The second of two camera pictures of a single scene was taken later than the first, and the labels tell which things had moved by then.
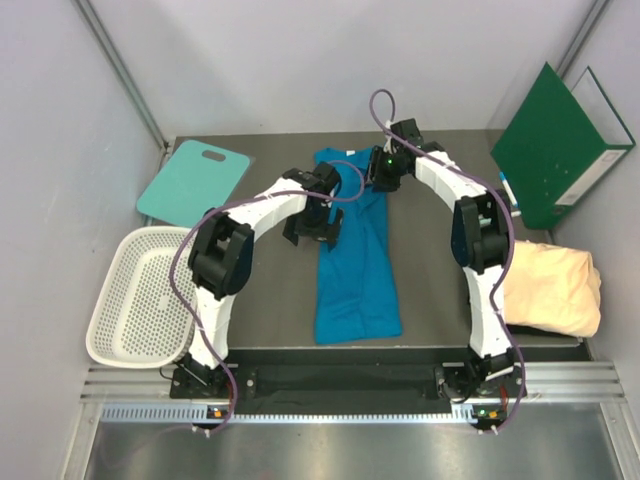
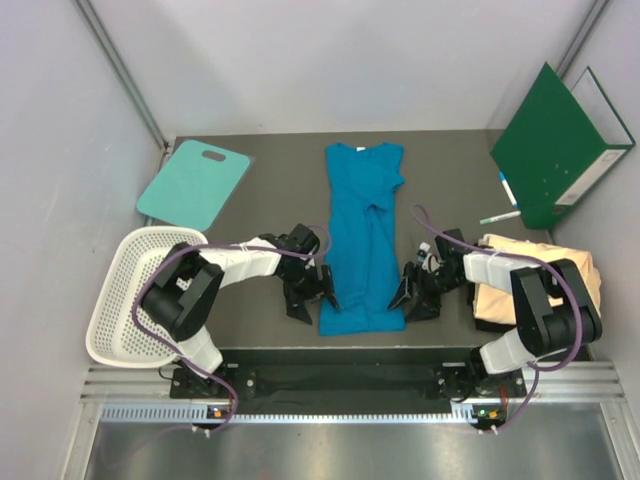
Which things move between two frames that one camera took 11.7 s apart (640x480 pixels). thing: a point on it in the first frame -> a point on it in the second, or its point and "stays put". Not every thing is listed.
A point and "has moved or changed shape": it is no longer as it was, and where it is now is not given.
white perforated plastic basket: x=138 y=321 stays put
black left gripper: x=324 y=231 -> x=295 y=301
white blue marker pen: x=508 y=189 stays put
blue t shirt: x=357 y=294 has moved or changed shape
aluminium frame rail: x=126 y=74 stays put
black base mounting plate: x=348 y=386 stays put
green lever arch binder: x=559 y=143 stays put
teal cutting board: x=189 y=187 stays put
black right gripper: x=382 y=183 -> x=427 y=305
